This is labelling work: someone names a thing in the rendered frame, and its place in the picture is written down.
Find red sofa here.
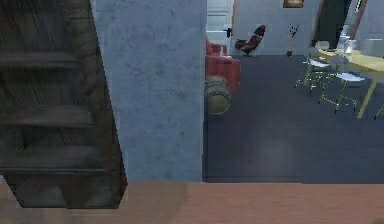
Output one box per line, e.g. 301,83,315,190
205,37,242,96

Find dark red lounge chair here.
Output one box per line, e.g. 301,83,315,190
234,24,267,58

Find white room door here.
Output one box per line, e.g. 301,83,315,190
206,0,235,48

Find thin house plant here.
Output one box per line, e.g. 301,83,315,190
285,23,300,58

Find white seat yellow chair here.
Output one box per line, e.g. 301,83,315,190
317,55,368,115
294,47,338,95

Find dark wooden shelf unit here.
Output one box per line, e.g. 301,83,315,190
0,0,129,210

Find yellow dining table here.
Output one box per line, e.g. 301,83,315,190
317,48,384,120

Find framed wall picture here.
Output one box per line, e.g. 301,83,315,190
282,0,305,9

